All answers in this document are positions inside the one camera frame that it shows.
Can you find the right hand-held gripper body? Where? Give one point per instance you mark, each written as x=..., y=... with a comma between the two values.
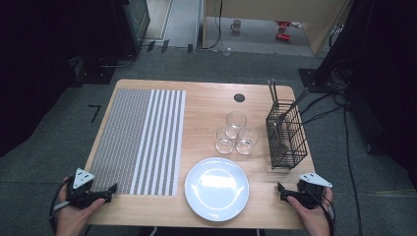
x=309, y=195

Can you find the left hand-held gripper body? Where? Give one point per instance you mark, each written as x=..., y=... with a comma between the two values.
x=82, y=196

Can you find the white round plate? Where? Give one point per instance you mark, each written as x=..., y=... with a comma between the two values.
x=216, y=190

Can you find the clear drinking glass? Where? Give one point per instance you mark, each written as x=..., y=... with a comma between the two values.
x=225, y=144
x=236, y=119
x=247, y=141

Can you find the person's left hand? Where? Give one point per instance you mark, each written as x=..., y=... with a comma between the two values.
x=75, y=219

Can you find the person's right hand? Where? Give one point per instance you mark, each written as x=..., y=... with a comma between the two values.
x=316, y=221

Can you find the grey white striped placemat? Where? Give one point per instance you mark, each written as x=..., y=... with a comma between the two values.
x=131, y=131

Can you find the dark metal cutlery piece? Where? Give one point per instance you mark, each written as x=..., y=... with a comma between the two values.
x=270, y=91
x=275, y=93

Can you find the black round table grommet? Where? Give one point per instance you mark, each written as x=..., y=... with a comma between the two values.
x=239, y=97

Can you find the black metal stand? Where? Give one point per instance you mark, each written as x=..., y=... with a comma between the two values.
x=308, y=78

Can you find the black equipment base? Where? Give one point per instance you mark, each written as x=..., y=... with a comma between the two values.
x=91, y=73

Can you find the black curtain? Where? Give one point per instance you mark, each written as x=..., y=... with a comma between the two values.
x=393, y=82
x=39, y=65

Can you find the small clear glass globe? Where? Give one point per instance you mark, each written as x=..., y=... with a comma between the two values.
x=227, y=51

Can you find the small white object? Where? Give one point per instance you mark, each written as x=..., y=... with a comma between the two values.
x=296, y=25

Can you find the red plastic object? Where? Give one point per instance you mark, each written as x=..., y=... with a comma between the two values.
x=283, y=24

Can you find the beige mug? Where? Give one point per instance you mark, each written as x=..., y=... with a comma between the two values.
x=236, y=25

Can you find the dark glass-fronted cabinet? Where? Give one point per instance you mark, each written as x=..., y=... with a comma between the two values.
x=139, y=19

